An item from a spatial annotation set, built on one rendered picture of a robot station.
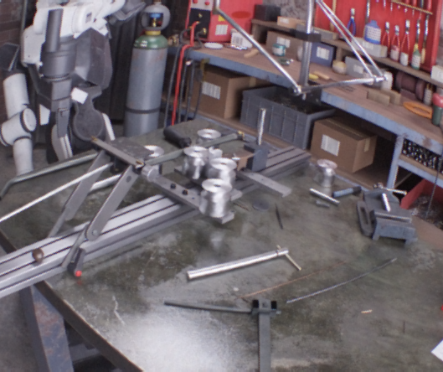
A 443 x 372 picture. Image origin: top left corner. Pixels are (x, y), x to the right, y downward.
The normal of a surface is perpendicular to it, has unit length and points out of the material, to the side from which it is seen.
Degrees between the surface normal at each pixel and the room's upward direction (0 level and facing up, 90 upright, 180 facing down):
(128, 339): 0
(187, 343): 0
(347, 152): 90
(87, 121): 51
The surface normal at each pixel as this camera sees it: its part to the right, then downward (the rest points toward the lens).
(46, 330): 0.75, 0.38
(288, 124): -0.66, 0.27
